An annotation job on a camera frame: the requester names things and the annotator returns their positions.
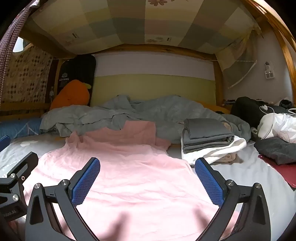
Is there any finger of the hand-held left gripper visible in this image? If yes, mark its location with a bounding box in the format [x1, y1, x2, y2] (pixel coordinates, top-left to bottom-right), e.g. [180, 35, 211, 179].
[6, 152, 39, 186]
[0, 136, 10, 152]

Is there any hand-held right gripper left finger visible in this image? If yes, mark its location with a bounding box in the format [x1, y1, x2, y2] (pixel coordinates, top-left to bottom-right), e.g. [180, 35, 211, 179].
[24, 157, 101, 241]

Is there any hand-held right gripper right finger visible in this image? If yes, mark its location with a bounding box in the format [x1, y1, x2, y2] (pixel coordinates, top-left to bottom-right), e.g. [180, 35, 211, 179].
[195, 158, 271, 241]

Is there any pink printed t-shirt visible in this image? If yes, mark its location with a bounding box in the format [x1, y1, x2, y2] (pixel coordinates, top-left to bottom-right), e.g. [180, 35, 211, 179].
[22, 120, 242, 241]

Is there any blue pillow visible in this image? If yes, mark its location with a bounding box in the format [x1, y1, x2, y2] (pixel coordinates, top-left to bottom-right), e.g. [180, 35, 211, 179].
[0, 117, 44, 139]

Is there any beige garment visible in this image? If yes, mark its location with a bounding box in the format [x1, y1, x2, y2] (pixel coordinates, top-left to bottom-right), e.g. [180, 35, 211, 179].
[214, 153, 240, 165]

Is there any folded white garment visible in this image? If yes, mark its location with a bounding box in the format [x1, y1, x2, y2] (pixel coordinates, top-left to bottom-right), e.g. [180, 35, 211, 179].
[181, 137, 247, 165]

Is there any folded dark grey garment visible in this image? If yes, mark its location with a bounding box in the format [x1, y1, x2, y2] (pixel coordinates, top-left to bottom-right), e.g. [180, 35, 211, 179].
[182, 118, 235, 153]

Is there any beige patterned curtain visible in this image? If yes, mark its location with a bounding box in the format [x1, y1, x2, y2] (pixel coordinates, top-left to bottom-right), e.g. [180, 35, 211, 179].
[0, 44, 55, 105]

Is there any yellow cloth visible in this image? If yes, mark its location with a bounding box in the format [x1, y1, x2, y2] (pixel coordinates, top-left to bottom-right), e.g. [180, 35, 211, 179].
[199, 102, 232, 114]

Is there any dark grey cloth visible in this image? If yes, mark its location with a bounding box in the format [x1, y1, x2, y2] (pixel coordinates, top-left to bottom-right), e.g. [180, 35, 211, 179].
[254, 137, 296, 165]

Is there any maroon flat case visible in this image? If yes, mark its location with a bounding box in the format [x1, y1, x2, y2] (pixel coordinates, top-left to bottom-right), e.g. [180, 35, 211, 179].
[259, 154, 296, 188]

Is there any black bag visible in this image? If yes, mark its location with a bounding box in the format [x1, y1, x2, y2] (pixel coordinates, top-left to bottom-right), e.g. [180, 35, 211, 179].
[230, 97, 296, 139]

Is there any orange carrot plush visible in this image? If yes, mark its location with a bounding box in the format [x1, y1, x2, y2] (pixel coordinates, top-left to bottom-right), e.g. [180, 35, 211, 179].
[50, 79, 92, 110]

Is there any grey crumpled duvet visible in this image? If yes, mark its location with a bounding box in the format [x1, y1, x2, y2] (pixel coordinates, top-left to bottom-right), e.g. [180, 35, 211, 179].
[40, 95, 251, 144]

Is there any white crumpled garment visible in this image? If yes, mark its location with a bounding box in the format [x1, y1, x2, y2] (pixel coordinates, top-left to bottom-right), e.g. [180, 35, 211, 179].
[257, 113, 296, 143]

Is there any plaid curtain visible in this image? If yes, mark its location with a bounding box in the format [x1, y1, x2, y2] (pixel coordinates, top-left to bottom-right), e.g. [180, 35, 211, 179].
[0, 0, 38, 77]

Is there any clear plastic sheet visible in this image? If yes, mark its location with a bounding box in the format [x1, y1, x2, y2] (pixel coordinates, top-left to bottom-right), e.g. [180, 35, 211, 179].
[216, 22, 264, 90]

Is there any checked canopy cloth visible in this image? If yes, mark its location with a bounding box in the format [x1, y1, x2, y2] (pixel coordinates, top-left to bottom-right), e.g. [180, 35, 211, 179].
[29, 0, 259, 58]

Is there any white charger cable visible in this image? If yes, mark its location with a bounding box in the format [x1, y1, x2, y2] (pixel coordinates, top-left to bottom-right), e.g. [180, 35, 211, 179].
[259, 105, 296, 115]

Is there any white wall socket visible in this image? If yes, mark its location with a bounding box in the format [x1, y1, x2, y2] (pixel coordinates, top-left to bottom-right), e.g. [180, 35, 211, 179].
[264, 61, 275, 80]

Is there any wooden bed frame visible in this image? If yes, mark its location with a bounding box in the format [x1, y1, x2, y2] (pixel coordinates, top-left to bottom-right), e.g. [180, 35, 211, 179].
[0, 0, 296, 116]

